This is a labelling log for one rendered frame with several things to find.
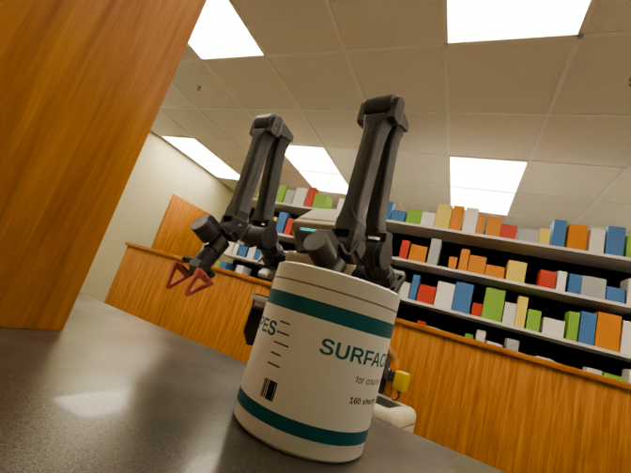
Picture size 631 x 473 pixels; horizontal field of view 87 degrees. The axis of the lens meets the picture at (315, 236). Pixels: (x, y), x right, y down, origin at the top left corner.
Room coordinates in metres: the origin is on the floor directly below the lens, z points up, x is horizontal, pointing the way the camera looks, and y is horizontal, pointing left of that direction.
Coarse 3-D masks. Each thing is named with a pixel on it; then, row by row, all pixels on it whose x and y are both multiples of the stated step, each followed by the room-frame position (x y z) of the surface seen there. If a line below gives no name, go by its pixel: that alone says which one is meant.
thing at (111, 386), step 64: (128, 320) 0.63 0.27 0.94; (0, 384) 0.27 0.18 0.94; (64, 384) 0.30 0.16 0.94; (128, 384) 0.34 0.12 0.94; (192, 384) 0.39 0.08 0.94; (0, 448) 0.20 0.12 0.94; (64, 448) 0.22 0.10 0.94; (128, 448) 0.23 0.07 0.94; (192, 448) 0.26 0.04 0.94; (256, 448) 0.29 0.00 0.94; (384, 448) 0.37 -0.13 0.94
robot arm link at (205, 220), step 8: (208, 216) 0.96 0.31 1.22; (192, 224) 0.97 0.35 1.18; (200, 224) 0.95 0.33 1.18; (208, 224) 0.96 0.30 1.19; (216, 224) 0.99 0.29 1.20; (240, 224) 1.03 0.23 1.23; (200, 232) 0.96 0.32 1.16; (208, 232) 0.97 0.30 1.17; (216, 232) 0.99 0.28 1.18; (224, 232) 1.01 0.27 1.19; (232, 232) 1.01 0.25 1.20; (240, 232) 1.03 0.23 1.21; (208, 240) 0.98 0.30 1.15; (232, 240) 1.03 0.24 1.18
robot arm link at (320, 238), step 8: (320, 232) 0.71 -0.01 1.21; (328, 232) 0.70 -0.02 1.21; (304, 240) 0.71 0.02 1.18; (312, 240) 0.70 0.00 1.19; (320, 240) 0.69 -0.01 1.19; (328, 240) 0.69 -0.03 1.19; (336, 240) 0.73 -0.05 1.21; (304, 248) 0.70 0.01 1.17; (312, 248) 0.69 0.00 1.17; (320, 248) 0.68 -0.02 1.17; (328, 248) 0.69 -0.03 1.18; (336, 248) 0.73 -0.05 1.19; (344, 248) 0.74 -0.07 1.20; (352, 248) 0.75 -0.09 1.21; (360, 248) 0.75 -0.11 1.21; (312, 256) 0.70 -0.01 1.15; (320, 256) 0.70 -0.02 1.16; (328, 256) 0.70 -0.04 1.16; (336, 256) 0.72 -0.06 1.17; (344, 256) 0.76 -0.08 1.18; (352, 256) 0.75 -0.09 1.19; (360, 256) 0.76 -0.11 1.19; (320, 264) 0.71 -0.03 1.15; (328, 264) 0.71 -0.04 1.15; (352, 264) 0.77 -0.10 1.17
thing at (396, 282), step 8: (368, 272) 0.93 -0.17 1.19; (376, 272) 0.91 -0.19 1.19; (384, 272) 0.92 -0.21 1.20; (392, 272) 0.93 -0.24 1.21; (368, 280) 0.94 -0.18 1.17; (376, 280) 0.93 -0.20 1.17; (384, 280) 0.92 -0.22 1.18; (392, 280) 0.94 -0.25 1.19; (400, 280) 0.94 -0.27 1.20; (392, 288) 0.94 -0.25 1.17
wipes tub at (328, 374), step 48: (288, 288) 0.31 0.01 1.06; (336, 288) 0.29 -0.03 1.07; (384, 288) 0.30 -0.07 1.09; (288, 336) 0.30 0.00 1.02; (336, 336) 0.29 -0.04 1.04; (384, 336) 0.31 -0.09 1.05; (240, 384) 0.34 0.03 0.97; (288, 384) 0.29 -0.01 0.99; (336, 384) 0.29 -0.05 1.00; (288, 432) 0.29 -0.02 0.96; (336, 432) 0.29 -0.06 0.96
